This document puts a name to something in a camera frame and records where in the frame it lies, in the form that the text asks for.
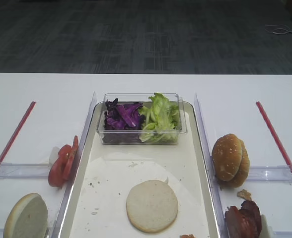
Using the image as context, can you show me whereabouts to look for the green lettuce leaves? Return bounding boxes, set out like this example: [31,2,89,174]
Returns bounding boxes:
[139,93,179,144]

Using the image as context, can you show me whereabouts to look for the tomato slices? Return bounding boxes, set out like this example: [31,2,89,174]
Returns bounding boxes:
[48,135,79,187]

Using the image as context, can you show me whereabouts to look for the dark meat patties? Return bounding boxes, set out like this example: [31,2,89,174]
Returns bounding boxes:
[225,200,262,238]

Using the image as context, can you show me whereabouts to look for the clear plastic salad container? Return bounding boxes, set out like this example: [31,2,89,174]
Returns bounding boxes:
[96,92,187,145]

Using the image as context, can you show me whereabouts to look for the shredded purple cabbage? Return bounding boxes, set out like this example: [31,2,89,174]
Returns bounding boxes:
[104,98,146,130]

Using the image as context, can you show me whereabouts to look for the metal serving tray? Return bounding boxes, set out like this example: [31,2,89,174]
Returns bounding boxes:
[61,102,219,238]

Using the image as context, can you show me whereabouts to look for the bottom bun on tray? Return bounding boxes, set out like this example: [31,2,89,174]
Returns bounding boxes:
[126,180,179,233]

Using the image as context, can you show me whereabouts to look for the sesame bun front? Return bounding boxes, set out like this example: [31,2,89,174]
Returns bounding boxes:
[212,134,243,181]

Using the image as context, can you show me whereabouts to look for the sesame bun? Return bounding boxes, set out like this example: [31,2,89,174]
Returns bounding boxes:
[229,140,250,187]
[212,134,243,181]

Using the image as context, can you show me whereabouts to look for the white holder block left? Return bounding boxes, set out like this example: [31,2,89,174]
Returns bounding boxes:
[48,147,60,165]

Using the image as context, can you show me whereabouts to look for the white holder block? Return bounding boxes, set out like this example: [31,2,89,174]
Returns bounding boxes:
[259,214,273,238]
[48,147,60,165]

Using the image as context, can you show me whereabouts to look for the sesame bun back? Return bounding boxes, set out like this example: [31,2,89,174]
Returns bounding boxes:
[229,140,250,187]

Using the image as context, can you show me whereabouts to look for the left red strip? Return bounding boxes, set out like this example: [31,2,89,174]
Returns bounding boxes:
[0,101,36,165]

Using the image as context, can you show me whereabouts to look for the red strip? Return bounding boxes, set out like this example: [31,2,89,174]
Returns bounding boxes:
[256,101,292,174]
[0,101,36,165]

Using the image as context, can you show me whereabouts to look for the left long clear divider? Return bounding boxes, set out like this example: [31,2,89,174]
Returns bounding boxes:
[48,93,97,238]

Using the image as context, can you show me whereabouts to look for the long clear divider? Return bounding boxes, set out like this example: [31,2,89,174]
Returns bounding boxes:
[48,93,97,238]
[194,93,229,238]

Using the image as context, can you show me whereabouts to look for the bun crumb piece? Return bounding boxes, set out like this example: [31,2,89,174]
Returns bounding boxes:
[237,189,252,201]

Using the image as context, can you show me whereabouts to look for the right long clear divider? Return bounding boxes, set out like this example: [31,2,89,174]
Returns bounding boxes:
[194,93,229,238]

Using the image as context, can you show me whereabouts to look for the bun half left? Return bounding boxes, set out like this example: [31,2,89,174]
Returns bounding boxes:
[3,193,48,238]

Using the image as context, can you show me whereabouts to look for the right upper clear crossbar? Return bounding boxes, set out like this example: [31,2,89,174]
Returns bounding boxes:
[246,165,292,183]

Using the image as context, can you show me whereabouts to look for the clear crossbar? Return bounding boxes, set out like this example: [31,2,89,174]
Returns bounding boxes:
[0,162,51,179]
[246,165,292,183]

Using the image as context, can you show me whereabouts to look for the left upper clear crossbar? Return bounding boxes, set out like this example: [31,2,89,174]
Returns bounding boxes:
[0,162,51,179]

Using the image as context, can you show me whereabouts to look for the white holder block right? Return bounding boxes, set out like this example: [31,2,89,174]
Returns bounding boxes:
[259,214,273,238]

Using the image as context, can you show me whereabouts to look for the right red strip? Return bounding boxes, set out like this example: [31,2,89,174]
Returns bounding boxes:
[256,101,292,174]

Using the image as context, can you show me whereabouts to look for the white cable on floor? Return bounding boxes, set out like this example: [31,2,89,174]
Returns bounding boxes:
[264,24,292,40]

